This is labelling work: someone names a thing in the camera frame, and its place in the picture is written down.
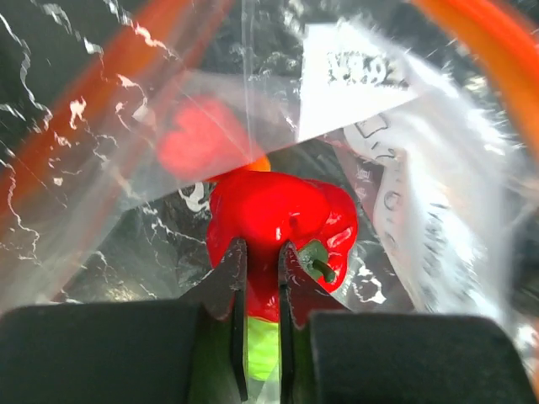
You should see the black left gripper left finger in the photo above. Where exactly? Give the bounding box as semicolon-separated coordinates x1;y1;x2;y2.
1;239;248;403

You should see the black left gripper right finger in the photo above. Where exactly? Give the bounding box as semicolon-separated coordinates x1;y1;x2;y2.
278;243;536;403

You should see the red fake pepper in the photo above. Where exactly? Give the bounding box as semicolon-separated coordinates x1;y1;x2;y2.
206;170;359;323

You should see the clear zip top bag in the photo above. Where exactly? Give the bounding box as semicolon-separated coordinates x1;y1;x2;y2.
1;1;538;401

